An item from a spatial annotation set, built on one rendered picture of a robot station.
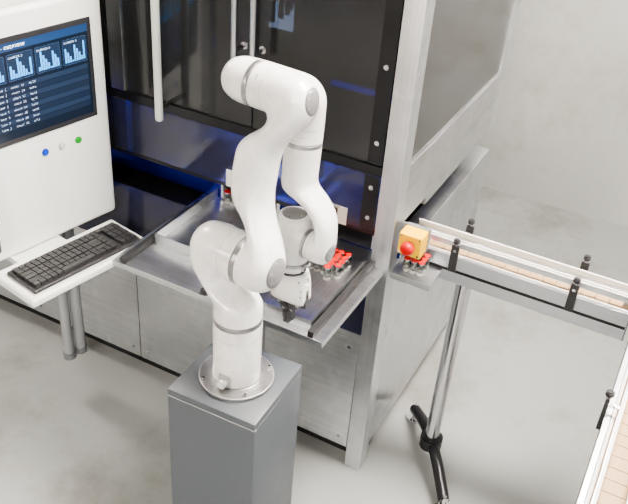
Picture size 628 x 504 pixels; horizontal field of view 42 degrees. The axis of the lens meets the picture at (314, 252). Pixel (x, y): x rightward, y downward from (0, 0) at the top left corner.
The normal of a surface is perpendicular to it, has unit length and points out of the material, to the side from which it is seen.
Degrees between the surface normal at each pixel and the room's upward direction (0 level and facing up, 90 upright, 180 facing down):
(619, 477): 0
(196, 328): 90
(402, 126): 90
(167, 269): 0
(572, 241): 0
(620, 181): 90
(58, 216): 90
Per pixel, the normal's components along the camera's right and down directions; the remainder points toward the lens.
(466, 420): 0.07, -0.83
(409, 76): -0.47, 0.47
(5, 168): 0.77, 0.40
